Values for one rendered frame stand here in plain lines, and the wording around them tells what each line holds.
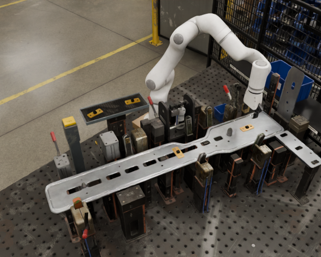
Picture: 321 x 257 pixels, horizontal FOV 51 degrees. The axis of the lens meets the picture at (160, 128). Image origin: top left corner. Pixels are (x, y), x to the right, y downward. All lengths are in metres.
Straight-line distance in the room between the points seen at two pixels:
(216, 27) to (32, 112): 2.68
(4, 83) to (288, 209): 3.64
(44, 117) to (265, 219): 2.67
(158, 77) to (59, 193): 0.88
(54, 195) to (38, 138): 1.94
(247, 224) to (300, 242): 0.28
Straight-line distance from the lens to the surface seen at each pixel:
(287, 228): 2.01
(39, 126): 3.76
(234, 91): 2.02
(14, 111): 4.08
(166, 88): 2.20
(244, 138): 1.98
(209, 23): 1.79
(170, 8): 4.70
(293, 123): 2.10
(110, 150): 1.77
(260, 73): 1.79
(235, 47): 1.78
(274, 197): 2.12
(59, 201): 1.69
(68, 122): 1.84
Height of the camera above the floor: 2.30
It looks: 41 degrees down
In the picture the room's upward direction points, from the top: straight up
